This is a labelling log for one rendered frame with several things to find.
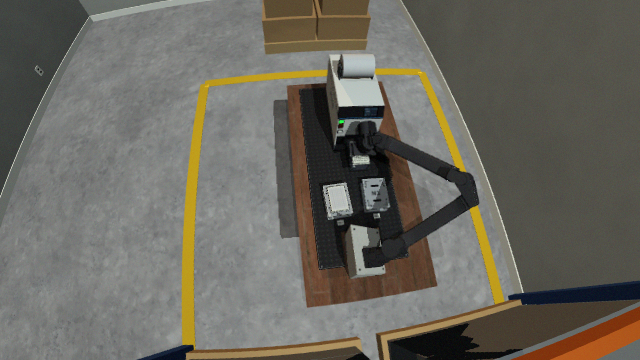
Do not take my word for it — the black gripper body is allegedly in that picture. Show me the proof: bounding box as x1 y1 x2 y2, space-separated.
349 142 376 156

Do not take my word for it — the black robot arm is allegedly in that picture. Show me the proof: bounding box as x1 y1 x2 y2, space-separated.
356 121 479 268

